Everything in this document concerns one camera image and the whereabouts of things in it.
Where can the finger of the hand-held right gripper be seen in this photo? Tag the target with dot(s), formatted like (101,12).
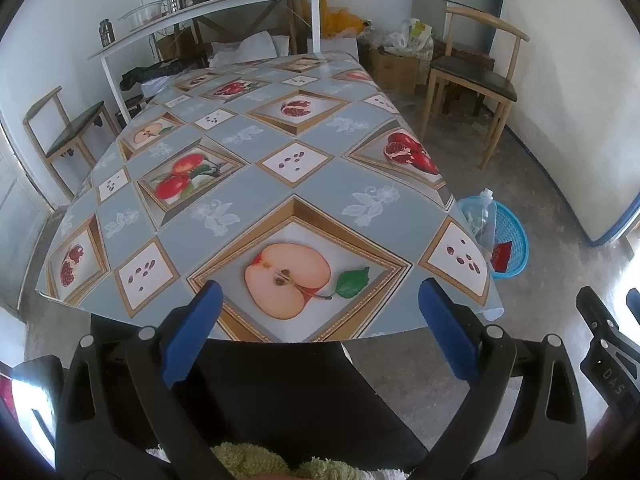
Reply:
(610,370)

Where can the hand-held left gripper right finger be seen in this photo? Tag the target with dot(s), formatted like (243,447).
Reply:
(447,330)

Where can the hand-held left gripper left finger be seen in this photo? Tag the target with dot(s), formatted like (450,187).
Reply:
(192,332)

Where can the red paper packet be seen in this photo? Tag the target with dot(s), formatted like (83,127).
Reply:
(501,257)

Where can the blue plastic mesh basket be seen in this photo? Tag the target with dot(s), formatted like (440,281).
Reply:
(515,240)

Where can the clear plastic bottle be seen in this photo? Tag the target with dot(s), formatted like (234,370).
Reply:
(485,220)

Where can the green towel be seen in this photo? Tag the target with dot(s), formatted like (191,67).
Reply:
(260,462)

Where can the fruit print tablecloth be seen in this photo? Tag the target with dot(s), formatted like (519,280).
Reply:
(280,180)

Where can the wooden chair dark seat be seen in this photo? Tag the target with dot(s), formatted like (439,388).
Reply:
(75,127)

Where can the wooden chair black seat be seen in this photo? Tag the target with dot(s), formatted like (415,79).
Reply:
(475,75)

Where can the black cloth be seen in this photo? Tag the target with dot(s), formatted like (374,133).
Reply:
(150,75)

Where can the brown cardboard box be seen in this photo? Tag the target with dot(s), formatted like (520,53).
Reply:
(395,70)

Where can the white mattress blue edge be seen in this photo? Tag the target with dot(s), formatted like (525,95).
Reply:
(575,85)

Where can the dark wooden stool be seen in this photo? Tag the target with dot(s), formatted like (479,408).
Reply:
(467,52)

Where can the white pillow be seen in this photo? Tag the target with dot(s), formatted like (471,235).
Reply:
(250,50)

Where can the steel thermos flask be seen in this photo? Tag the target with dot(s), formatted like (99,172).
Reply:
(106,32)

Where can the glass bowl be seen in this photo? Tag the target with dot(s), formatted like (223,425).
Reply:
(142,15)

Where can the yellow plastic bag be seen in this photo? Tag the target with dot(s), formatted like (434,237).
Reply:
(342,22)

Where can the white side table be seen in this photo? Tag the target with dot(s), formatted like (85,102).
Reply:
(210,7)

